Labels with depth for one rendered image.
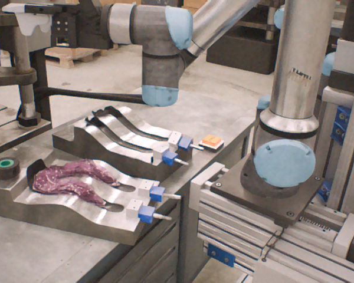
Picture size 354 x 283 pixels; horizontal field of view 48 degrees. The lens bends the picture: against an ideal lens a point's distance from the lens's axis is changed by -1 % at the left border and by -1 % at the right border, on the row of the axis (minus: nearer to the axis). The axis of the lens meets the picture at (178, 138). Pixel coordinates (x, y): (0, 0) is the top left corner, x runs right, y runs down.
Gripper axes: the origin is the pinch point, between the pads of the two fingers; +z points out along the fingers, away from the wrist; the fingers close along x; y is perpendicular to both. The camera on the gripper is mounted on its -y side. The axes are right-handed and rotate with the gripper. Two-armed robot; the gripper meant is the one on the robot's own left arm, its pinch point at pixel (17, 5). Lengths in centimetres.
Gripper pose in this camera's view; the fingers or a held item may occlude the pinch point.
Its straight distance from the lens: 90.4
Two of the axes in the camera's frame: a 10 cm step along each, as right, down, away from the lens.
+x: 1.6, -3.2, 9.3
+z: -9.9, -1.1, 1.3
